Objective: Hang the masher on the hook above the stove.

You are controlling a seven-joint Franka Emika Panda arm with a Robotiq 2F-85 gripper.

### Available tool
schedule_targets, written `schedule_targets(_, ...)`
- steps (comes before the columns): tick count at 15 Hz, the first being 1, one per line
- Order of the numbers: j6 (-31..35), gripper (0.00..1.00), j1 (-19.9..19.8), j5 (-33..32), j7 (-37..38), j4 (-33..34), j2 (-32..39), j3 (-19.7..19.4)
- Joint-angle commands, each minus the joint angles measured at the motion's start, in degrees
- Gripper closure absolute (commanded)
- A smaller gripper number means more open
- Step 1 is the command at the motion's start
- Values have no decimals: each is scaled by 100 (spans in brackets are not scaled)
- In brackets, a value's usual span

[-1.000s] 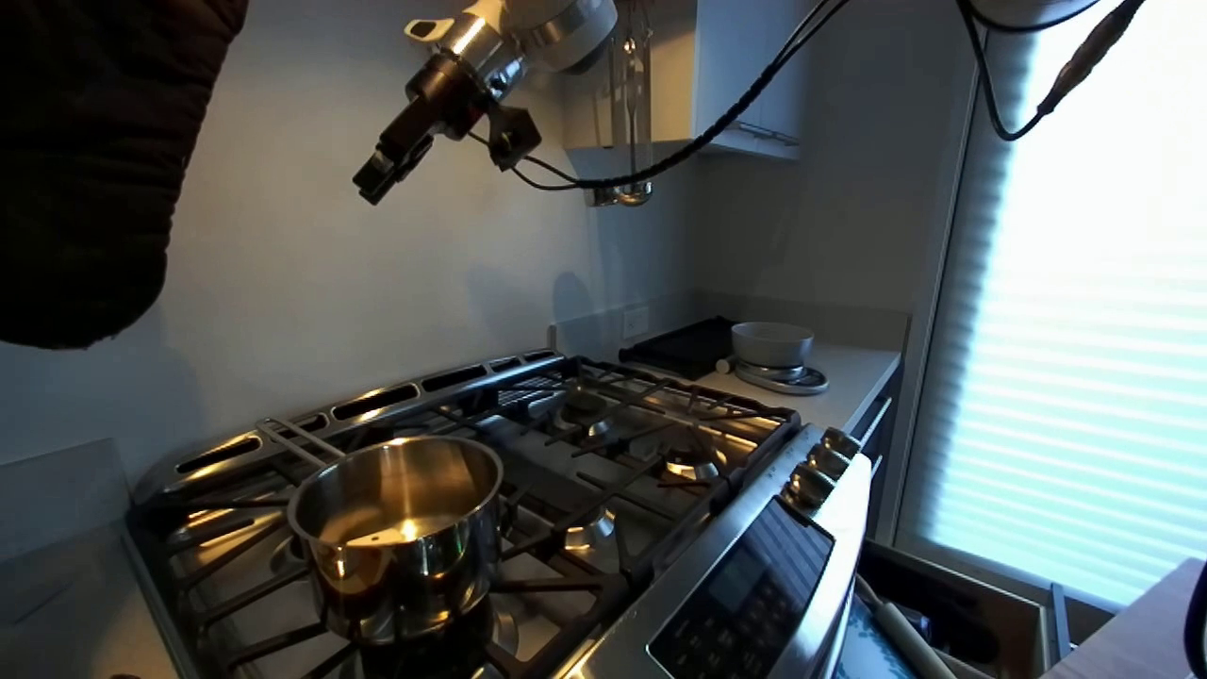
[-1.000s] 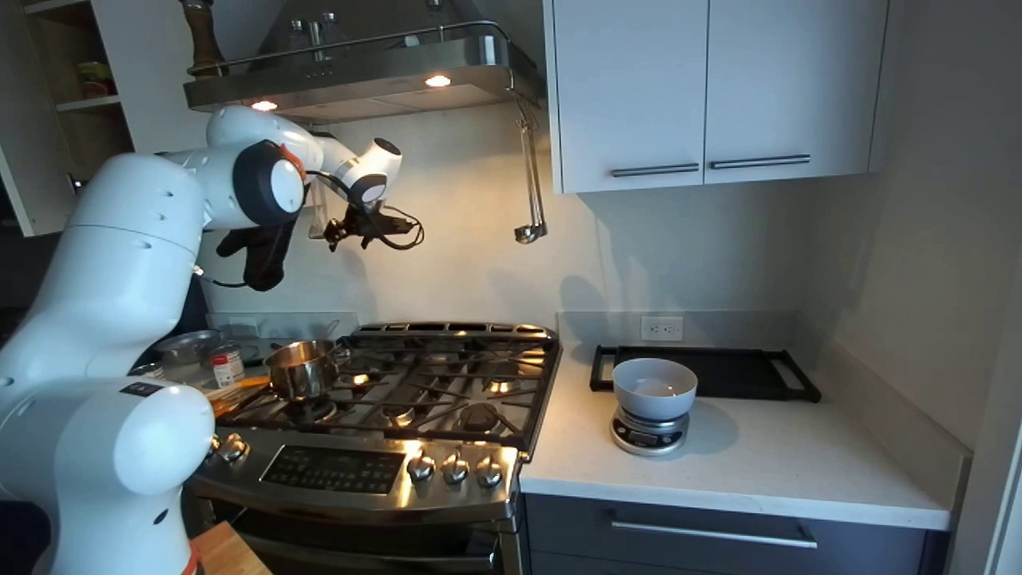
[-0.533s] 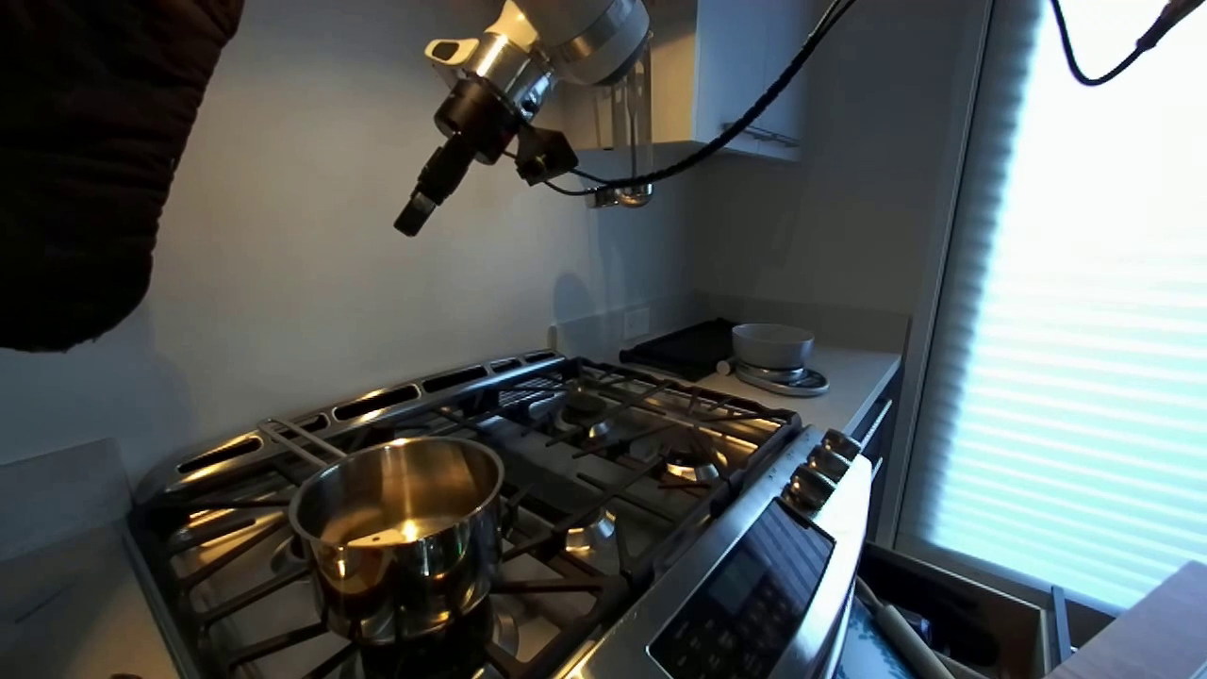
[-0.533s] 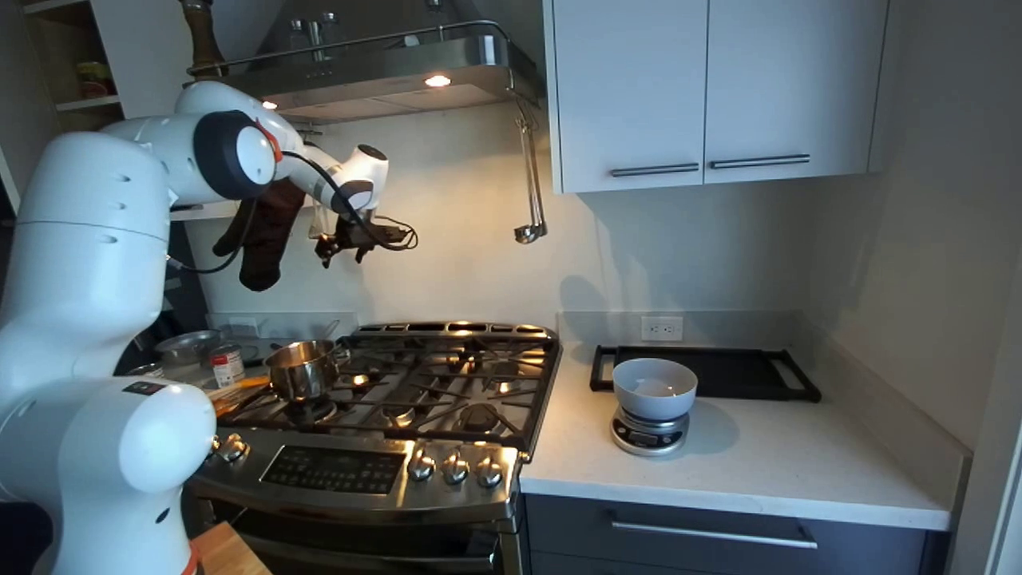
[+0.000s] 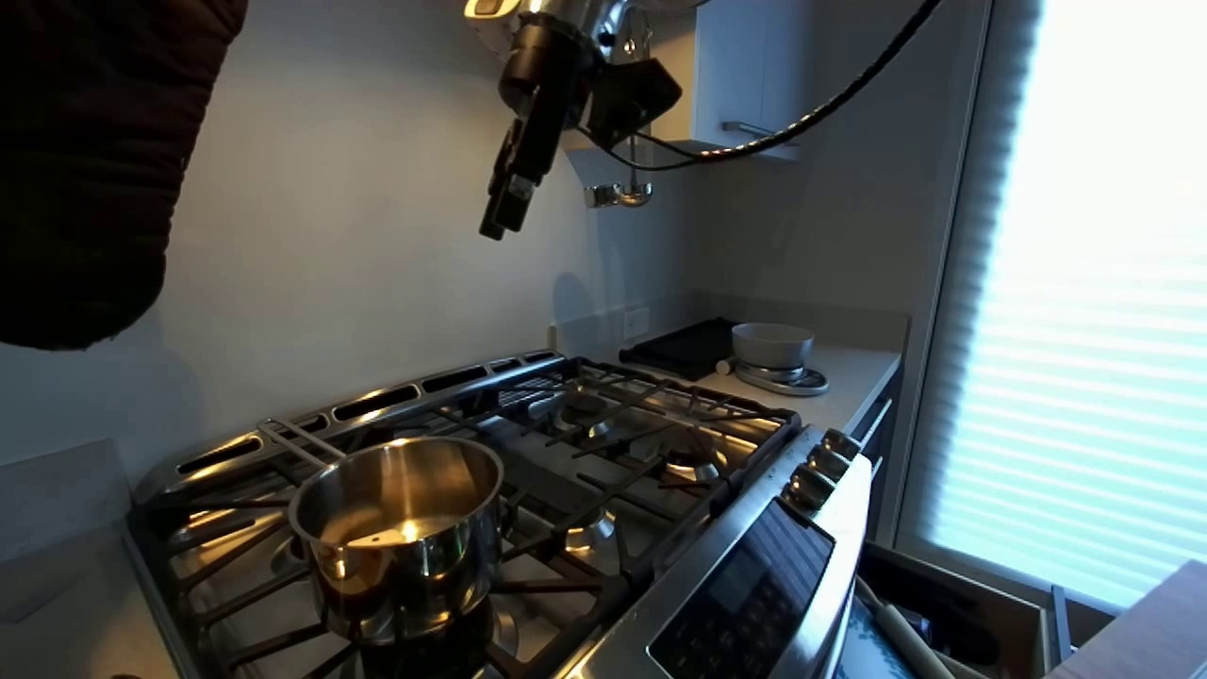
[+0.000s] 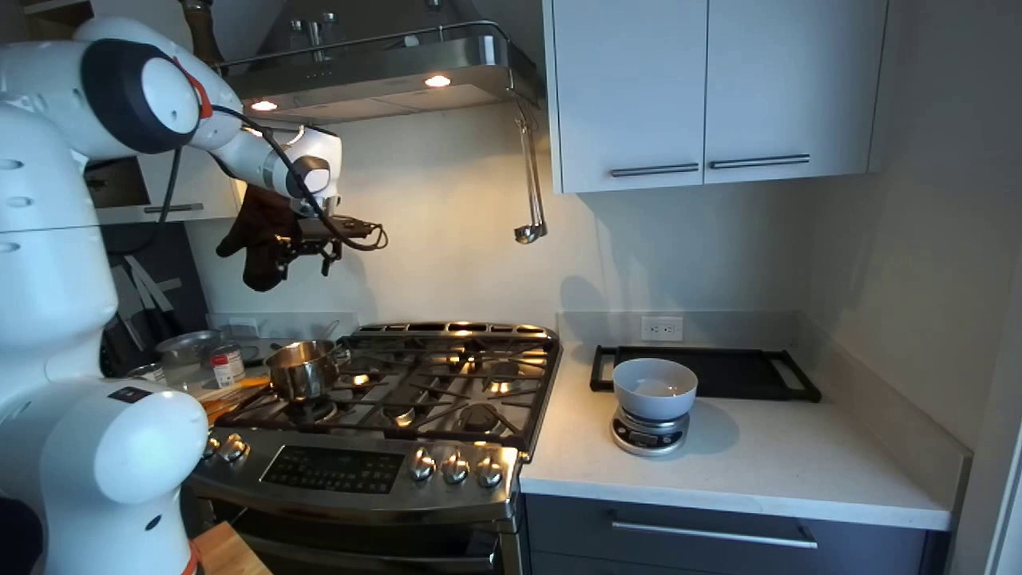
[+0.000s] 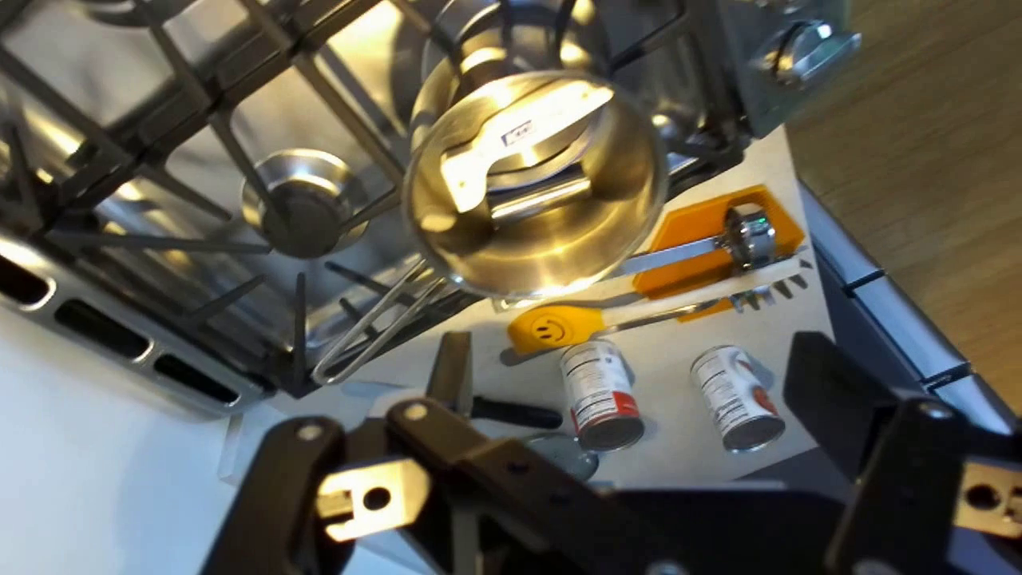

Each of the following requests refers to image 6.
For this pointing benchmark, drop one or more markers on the grey lower drawer cabinet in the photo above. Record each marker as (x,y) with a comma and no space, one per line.
(723,546)

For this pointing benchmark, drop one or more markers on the small steel ladle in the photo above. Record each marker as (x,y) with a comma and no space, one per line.
(529,232)

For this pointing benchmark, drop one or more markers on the dark magnetic knife board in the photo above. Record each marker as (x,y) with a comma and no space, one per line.
(178,266)

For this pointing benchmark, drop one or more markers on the small red labelled jar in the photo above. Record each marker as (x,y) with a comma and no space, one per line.
(228,367)

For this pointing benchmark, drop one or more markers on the grey round bowl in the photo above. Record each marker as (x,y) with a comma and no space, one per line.
(655,389)

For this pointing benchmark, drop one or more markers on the clear lidded container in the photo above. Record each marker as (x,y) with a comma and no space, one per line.
(188,356)

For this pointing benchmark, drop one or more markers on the stainless steel range hood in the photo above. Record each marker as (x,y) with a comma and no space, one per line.
(373,66)

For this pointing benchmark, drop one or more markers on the stainless steel gas stove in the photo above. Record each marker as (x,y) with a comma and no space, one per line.
(331,467)

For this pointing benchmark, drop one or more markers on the black rectangular tray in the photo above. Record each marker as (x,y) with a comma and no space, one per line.
(736,370)

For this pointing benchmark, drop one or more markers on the stainless steel saucepan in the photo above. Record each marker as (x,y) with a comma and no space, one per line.
(299,370)

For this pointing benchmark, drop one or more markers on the round steel kitchen scale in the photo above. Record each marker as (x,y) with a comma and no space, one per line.
(642,434)

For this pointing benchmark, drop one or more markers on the steel stove knob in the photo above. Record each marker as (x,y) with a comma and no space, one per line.
(458,467)
(216,444)
(489,473)
(422,464)
(238,449)

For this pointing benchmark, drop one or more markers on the wooden cutting board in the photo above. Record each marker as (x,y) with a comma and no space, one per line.
(228,396)

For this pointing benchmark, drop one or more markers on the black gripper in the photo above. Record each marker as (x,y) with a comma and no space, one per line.
(345,235)

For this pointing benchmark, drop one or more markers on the white wall outlet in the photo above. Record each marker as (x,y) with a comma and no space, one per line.
(661,328)

